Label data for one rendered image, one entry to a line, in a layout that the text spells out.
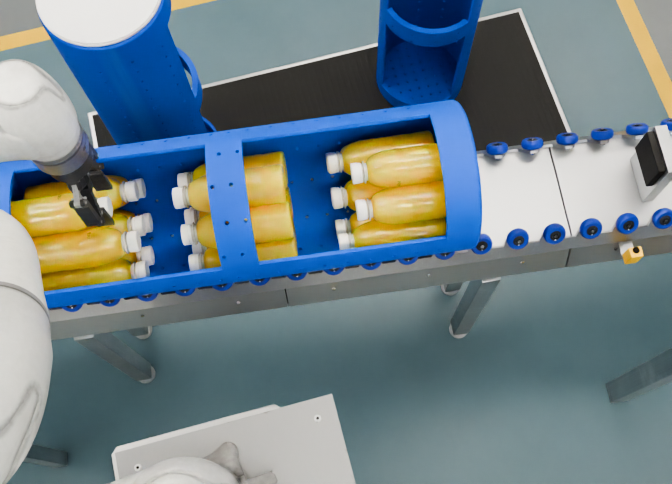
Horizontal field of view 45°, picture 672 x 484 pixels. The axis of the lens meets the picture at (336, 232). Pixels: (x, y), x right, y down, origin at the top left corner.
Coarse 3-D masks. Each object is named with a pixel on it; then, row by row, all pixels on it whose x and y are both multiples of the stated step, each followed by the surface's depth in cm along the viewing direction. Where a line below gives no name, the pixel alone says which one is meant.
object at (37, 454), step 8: (32, 448) 219; (40, 448) 225; (48, 448) 231; (32, 456) 218; (40, 456) 224; (48, 456) 230; (56, 456) 237; (64, 456) 243; (40, 464) 233; (48, 464) 235; (56, 464) 238; (64, 464) 242
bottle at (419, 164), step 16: (432, 144) 148; (368, 160) 148; (384, 160) 146; (400, 160) 146; (416, 160) 146; (432, 160) 146; (368, 176) 148; (384, 176) 146; (400, 176) 146; (416, 176) 147; (432, 176) 147
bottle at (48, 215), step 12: (12, 204) 145; (24, 204) 145; (36, 204) 144; (48, 204) 144; (60, 204) 144; (12, 216) 144; (24, 216) 144; (36, 216) 144; (48, 216) 144; (60, 216) 144; (72, 216) 144; (36, 228) 145; (48, 228) 145; (60, 228) 145; (72, 228) 146
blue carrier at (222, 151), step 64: (256, 128) 149; (320, 128) 146; (384, 128) 162; (448, 128) 143; (0, 192) 141; (320, 192) 168; (448, 192) 141; (256, 256) 144; (320, 256) 146; (384, 256) 149
